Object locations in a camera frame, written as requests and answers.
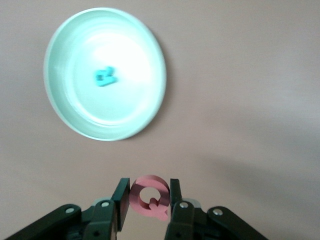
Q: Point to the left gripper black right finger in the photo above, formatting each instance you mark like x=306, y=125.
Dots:
x=185, y=222

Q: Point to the green plate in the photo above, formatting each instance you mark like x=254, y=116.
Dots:
x=112, y=112

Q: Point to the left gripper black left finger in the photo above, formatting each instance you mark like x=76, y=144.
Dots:
x=102, y=220

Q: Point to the teal capital letter R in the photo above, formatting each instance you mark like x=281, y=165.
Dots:
x=106, y=79

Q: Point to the red capital letter Q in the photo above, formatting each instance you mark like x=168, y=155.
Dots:
x=133, y=202

